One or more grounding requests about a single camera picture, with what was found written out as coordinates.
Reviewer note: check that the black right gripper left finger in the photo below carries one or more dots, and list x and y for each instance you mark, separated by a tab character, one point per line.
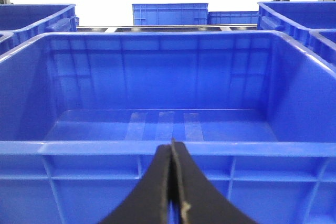
148	202

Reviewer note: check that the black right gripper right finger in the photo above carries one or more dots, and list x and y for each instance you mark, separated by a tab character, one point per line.
198	201

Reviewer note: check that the right blue plastic crate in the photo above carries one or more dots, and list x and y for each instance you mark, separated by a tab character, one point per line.
83	113

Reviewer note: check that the blue plastic crate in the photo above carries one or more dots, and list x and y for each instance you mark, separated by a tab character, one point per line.
83	113
21	22

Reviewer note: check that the far small blue crate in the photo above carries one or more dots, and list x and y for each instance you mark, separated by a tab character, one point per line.
233	17

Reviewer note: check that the left blue plastic crate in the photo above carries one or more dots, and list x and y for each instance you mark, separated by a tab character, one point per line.
21	22

